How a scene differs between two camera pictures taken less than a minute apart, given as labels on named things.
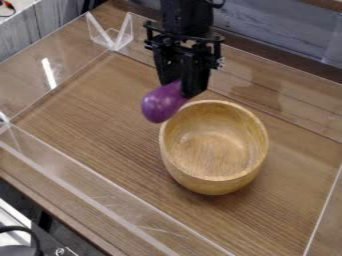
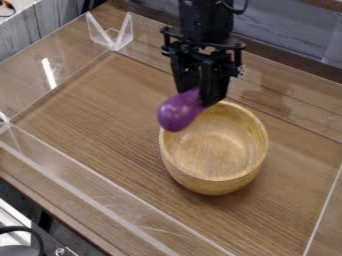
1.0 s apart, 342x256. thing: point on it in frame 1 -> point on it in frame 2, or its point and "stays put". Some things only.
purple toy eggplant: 161,101 -> 179,109
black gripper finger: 195,68 -> 214,82
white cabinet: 28,20 stays put
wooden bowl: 214,143 stays put
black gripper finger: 168,60 -> 185,66
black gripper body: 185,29 -> 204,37
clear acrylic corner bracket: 109,38 stays put
